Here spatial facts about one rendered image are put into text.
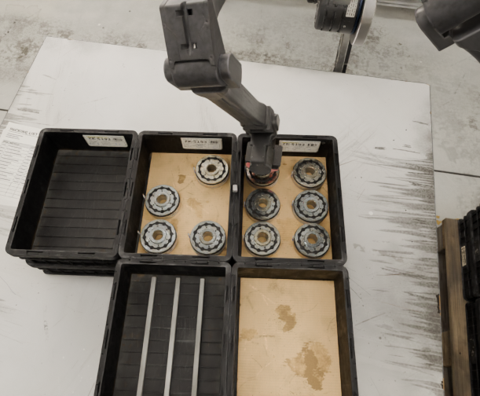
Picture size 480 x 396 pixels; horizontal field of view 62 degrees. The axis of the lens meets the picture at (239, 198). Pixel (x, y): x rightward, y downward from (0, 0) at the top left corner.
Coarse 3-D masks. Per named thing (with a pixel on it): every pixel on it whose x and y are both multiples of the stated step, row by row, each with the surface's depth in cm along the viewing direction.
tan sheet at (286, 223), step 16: (288, 160) 127; (320, 160) 127; (288, 176) 124; (288, 192) 122; (288, 208) 120; (272, 224) 118; (288, 224) 118; (320, 224) 118; (288, 240) 115; (272, 256) 113; (288, 256) 113
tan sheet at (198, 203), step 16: (160, 160) 127; (176, 160) 127; (192, 160) 127; (160, 176) 125; (176, 176) 125; (192, 176) 125; (192, 192) 122; (208, 192) 122; (224, 192) 122; (144, 208) 120; (192, 208) 120; (208, 208) 120; (224, 208) 120; (144, 224) 118; (176, 224) 118; (192, 224) 118; (224, 224) 118; (208, 240) 116
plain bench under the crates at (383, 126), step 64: (64, 64) 161; (128, 64) 161; (256, 64) 161; (0, 128) 148; (128, 128) 148; (192, 128) 148; (320, 128) 148; (384, 128) 148; (384, 192) 136; (0, 256) 127; (384, 256) 127; (0, 320) 119; (64, 320) 119; (384, 320) 118; (0, 384) 111; (64, 384) 111; (384, 384) 111
